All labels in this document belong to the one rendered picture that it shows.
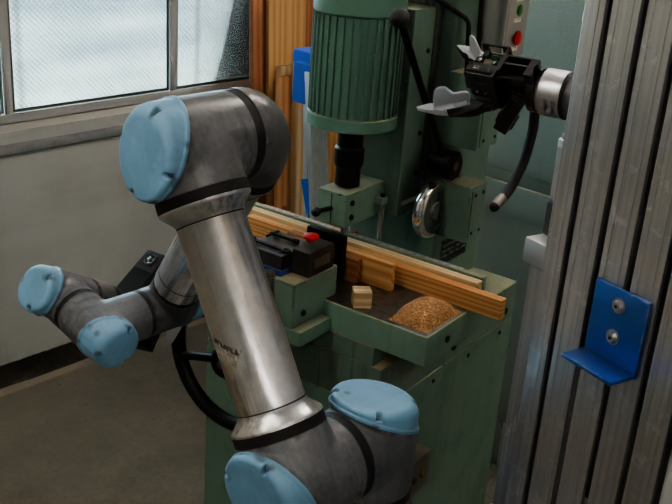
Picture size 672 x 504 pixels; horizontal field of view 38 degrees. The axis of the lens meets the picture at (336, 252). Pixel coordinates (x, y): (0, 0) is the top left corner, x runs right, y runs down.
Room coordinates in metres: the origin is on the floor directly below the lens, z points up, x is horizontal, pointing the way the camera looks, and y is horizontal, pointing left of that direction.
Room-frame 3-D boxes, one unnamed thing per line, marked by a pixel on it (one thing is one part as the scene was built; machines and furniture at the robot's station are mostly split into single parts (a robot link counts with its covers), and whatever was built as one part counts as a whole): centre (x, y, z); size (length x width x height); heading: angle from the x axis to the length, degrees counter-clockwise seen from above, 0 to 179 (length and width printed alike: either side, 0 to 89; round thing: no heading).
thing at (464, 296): (1.81, -0.06, 0.92); 0.62 x 0.02 x 0.04; 55
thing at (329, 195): (1.86, -0.03, 1.03); 0.14 x 0.07 x 0.09; 145
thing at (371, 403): (1.07, -0.06, 0.98); 0.13 x 0.12 x 0.14; 138
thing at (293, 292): (1.68, 0.09, 0.92); 0.15 x 0.13 x 0.09; 55
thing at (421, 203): (1.88, -0.19, 1.02); 0.12 x 0.03 x 0.12; 145
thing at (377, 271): (1.79, -0.02, 0.93); 0.22 x 0.01 x 0.06; 55
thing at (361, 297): (1.65, -0.05, 0.92); 0.03 x 0.03 x 0.03; 8
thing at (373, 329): (1.75, 0.04, 0.87); 0.61 x 0.30 x 0.06; 55
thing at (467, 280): (1.85, -0.03, 0.93); 0.60 x 0.02 x 0.05; 55
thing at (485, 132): (1.93, -0.26, 1.23); 0.09 x 0.08 x 0.15; 145
